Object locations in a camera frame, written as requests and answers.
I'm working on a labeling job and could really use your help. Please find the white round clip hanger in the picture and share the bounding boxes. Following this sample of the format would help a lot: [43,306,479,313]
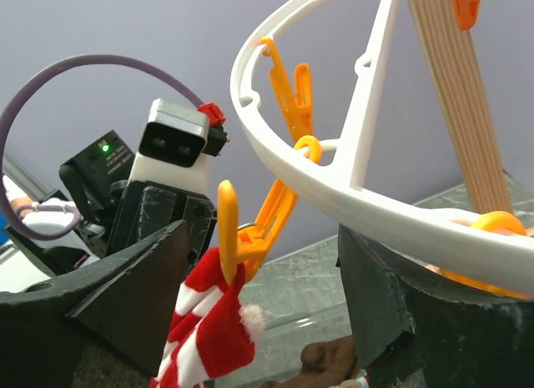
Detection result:
[229,0,533,294]

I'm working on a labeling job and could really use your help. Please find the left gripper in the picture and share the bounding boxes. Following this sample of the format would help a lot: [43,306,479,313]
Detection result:
[58,130,216,267]

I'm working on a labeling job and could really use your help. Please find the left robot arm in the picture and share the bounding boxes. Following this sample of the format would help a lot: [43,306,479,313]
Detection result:
[6,124,227,275]

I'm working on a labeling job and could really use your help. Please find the clear plastic tray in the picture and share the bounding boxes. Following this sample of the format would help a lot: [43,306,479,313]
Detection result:
[214,303,351,388]

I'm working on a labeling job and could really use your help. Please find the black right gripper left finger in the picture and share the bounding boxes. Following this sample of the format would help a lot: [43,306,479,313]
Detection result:
[1,221,188,387]

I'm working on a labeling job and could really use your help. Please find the wooden hanger stand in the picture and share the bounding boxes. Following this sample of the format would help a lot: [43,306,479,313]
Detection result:
[408,0,512,214]

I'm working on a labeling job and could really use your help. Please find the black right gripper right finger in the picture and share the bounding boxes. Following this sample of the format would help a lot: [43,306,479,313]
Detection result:
[338,226,533,387]

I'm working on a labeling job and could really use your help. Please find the orange clothes clip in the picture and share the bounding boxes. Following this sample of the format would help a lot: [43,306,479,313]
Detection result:
[216,135,325,287]

